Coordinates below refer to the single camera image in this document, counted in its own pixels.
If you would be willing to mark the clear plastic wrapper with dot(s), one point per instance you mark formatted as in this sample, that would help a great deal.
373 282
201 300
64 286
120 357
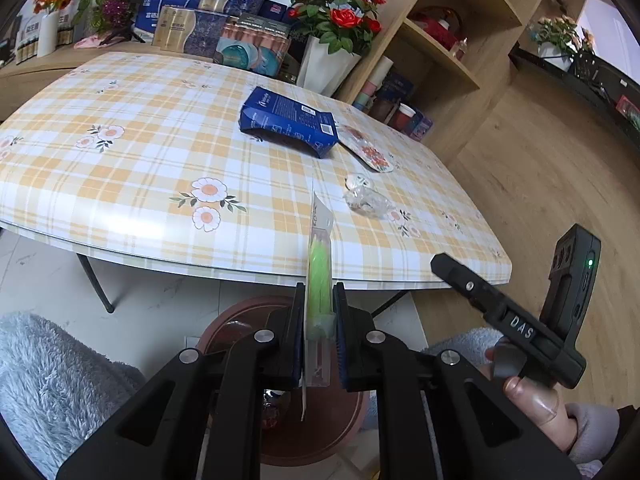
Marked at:
367 202

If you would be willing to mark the blue printed box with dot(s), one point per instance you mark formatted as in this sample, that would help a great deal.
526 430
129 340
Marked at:
397 85

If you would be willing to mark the person's right hand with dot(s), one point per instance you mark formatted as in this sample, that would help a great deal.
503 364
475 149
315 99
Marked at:
540 410

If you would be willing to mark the stack of pastel cups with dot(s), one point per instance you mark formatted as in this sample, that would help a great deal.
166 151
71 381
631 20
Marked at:
372 82

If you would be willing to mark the black tripod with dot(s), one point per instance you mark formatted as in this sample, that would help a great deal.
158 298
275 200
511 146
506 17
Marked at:
120 35

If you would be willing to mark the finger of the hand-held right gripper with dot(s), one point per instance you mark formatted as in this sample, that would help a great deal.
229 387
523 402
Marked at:
465 285

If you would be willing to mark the grey fluffy garment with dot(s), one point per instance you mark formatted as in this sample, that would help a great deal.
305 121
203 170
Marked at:
55 385

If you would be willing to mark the white card blister pack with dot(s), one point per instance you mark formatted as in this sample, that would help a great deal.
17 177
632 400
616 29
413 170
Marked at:
320 270

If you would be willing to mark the purple small box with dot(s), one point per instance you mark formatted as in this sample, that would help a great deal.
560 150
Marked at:
420 127

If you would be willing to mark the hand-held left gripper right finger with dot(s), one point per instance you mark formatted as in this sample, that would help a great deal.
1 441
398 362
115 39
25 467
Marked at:
340 345

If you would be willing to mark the red basket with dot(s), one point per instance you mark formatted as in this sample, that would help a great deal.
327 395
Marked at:
435 27

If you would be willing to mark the white angular vase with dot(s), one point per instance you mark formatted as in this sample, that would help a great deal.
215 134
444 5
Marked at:
325 67

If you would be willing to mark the dark blue box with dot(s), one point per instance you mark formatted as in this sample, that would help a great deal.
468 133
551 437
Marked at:
274 9

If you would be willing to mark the brown round trash bin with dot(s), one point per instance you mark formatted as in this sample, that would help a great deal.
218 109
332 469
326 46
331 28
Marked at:
240 320

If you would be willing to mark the white round packet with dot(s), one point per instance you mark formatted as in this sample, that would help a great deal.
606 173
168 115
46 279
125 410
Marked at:
356 180

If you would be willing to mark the pink cloth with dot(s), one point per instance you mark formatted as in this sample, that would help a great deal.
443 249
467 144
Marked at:
90 41

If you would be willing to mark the small glass bottle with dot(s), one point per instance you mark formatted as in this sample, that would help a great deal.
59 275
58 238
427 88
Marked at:
460 49

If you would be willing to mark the purple artificial flowers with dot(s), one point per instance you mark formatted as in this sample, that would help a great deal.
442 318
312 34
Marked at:
115 12

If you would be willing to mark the blue coffee box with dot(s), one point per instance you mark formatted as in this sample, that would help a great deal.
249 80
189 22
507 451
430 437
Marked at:
280 120

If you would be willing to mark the red rose bouquet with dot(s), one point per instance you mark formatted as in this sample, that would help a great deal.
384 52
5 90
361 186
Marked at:
340 15

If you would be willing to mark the floral print pouch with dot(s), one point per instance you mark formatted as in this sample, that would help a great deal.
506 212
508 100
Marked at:
372 155

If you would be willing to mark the row of small brown bottles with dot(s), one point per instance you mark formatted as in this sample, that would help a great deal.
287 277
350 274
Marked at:
27 47

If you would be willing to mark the white cylindrical vase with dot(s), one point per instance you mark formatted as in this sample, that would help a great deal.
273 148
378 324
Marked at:
48 35

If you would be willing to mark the red paper cup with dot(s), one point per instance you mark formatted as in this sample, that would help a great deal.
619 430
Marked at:
402 117

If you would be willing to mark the black table leg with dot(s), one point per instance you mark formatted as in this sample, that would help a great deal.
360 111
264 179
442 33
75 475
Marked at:
387 305
95 285

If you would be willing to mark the pink rose potted plant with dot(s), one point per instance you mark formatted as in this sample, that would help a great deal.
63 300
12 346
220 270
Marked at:
557 35

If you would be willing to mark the black counter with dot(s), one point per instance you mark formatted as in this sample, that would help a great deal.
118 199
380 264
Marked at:
590 90

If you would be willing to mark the brown cup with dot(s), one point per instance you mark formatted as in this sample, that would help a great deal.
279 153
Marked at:
384 109

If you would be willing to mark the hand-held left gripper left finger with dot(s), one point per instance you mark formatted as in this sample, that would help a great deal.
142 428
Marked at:
298 345

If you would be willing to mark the dark green flat box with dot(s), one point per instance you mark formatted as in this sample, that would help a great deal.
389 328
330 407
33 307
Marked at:
262 22

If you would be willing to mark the person's right forearm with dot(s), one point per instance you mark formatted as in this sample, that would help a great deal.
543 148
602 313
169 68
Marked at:
600 430

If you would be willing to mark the wooden shelf unit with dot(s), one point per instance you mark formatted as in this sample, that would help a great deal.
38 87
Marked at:
480 50

